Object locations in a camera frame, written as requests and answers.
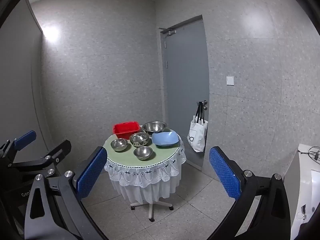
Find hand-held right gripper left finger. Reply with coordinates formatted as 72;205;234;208
24;146;108;240

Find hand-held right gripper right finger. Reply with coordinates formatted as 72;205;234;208
207;146;292;240

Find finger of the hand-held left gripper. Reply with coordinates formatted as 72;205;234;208
7;139;72;178
0;130;37;166

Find small steel bowl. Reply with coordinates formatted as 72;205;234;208
133;146;153;161
110;138;128;152

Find red plastic basket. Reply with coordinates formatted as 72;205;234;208
112;121;140;140

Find perforated steel bowl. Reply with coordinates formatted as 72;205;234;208
129;132;150;148

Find blue square bowl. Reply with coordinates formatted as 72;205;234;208
152;131;180;147

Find large steel bowl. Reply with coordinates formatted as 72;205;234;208
142;121;167;136

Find green lace-trimmed tablecloth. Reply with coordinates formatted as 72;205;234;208
103;125;187;188

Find white tote bag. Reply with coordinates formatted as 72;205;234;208
189;102;208;153

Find door vent grille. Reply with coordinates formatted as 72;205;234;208
186;135;198;153

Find white table skirt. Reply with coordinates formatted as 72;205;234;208
111;164;182;205

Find white wheeled table base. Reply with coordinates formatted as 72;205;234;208
130;201;174;222

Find white sink unit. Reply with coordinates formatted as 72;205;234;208
290;144;320;238

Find grey door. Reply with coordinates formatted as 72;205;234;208
160;15;210;171

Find metal door closer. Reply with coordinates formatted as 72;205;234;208
158;27;176;36

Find black cable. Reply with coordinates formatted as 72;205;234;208
297;146;320;166

